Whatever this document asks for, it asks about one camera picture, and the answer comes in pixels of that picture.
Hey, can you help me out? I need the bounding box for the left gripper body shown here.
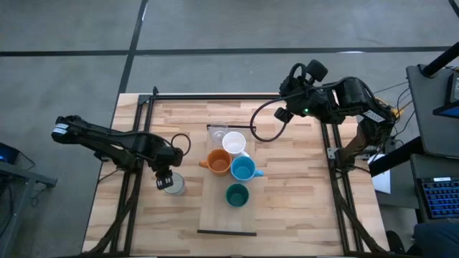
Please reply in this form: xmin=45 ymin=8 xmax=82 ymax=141
xmin=145 ymin=134 xmax=184 ymax=173

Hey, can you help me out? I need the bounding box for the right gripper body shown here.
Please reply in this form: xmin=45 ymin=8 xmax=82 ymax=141
xmin=279 ymin=77 xmax=340 ymax=125

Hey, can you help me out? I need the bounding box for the navy mug with white flowers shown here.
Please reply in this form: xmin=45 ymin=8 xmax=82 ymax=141
xmin=163 ymin=172 xmax=187 ymax=196

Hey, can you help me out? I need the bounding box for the orange mug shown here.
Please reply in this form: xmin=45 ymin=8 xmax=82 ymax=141
xmin=199 ymin=148 xmax=233 ymax=177

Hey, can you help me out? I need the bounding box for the clear glass cup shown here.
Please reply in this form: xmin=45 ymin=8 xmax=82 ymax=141
xmin=207 ymin=120 xmax=230 ymax=145

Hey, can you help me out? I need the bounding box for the light blue mug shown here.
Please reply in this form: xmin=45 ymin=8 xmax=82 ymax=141
xmin=230 ymin=156 xmax=265 ymax=184

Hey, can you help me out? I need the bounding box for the green cup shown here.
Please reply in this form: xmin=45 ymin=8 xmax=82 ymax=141
xmin=225 ymin=183 xmax=250 ymax=208

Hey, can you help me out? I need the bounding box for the wooden shelf with black legs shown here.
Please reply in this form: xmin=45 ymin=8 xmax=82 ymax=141
xmin=197 ymin=123 xmax=257 ymax=237

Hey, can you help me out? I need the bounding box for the black desk beam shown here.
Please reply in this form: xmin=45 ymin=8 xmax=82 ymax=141
xmin=368 ymin=137 xmax=424 ymax=177

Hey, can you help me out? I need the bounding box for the white paper sheet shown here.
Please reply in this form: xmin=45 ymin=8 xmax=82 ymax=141
xmin=372 ymin=153 xmax=392 ymax=195

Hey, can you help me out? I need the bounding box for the grey side desk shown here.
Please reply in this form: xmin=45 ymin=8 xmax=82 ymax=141
xmin=406 ymin=64 xmax=459 ymax=158

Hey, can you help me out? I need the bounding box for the black round pole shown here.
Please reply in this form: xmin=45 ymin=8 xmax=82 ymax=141
xmin=421 ymin=42 xmax=459 ymax=78

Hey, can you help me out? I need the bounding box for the grey metal cart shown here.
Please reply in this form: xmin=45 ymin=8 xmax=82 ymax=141
xmin=0 ymin=142 xmax=58 ymax=258

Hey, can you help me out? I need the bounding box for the dark screen with blue edge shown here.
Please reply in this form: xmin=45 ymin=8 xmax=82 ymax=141
xmin=432 ymin=71 xmax=459 ymax=119

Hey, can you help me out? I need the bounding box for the backlit computer keyboard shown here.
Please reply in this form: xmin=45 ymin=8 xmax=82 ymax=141
xmin=418 ymin=176 xmax=459 ymax=220

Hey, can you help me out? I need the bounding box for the person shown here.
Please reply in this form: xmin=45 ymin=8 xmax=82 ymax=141
xmin=387 ymin=221 xmax=459 ymax=258

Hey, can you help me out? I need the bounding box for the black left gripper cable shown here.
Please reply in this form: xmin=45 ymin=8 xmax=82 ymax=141
xmin=171 ymin=133 xmax=192 ymax=157

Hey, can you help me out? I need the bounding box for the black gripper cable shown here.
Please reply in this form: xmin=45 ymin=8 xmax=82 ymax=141
xmin=249 ymin=95 xmax=290 ymax=143
xmin=171 ymin=133 xmax=192 ymax=157

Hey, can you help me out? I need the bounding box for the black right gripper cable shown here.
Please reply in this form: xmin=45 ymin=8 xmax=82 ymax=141
xmin=249 ymin=95 xmax=290 ymax=143

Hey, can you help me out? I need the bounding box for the black metal table frame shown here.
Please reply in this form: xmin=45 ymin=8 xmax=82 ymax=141
xmin=81 ymin=85 xmax=390 ymax=258

